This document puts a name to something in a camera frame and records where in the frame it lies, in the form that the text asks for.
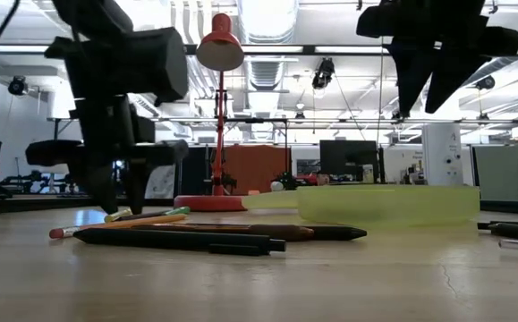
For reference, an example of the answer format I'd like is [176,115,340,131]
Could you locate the slim black pen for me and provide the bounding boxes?
[302,225,369,242]

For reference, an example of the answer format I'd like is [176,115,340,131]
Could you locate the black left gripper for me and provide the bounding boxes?
[24,94,191,216]

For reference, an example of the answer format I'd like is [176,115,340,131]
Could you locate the black overhead frame beam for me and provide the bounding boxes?
[0,43,518,57]

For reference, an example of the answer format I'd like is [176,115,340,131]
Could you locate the green pen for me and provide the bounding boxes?
[115,206,191,223]

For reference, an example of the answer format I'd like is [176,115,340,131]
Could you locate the yellow-green translucent supply box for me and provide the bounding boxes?
[240,184,481,226]

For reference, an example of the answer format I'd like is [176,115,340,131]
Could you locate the grey partition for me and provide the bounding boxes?
[471,145,518,201]

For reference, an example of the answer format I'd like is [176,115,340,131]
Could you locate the orange pencil with eraser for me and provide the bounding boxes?
[47,213,188,240]

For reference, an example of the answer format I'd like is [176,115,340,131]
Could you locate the orange partition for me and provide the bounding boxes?
[222,144,292,196]

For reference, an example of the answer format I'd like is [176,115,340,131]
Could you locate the patterned white curtain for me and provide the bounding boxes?
[144,165,177,199]

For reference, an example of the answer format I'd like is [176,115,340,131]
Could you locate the brown pencil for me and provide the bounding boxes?
[131,223,316,242]

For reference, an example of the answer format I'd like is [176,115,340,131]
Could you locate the red desk lamp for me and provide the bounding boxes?
[173,12,247,213]

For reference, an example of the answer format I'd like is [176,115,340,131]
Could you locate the black pen with clip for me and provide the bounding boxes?
[72,227,287,258]

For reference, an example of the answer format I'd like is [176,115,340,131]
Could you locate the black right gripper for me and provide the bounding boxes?
[355,0,518,119]

